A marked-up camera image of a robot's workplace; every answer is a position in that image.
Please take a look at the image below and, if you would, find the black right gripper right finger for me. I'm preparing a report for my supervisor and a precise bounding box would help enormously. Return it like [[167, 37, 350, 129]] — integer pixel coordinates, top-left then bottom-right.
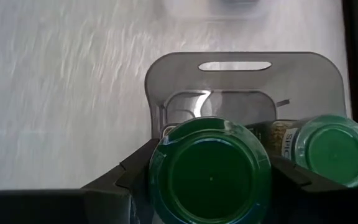
[[258, 154, 344, 224]]

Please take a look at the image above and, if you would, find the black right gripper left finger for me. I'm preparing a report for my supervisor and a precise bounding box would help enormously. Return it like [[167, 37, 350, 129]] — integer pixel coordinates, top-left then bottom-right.
[[81, 138, 167, 224]]

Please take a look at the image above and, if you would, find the green-lidded glass spice jar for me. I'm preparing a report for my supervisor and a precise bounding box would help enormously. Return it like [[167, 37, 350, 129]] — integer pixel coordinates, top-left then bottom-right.
[[147, 116, 273, 224], [247, 114, 358, 188]]

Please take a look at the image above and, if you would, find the grey translucent plastic bin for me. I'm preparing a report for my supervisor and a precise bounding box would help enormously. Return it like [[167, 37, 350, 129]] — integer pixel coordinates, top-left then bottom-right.
[[144, 51, 349, 141]]

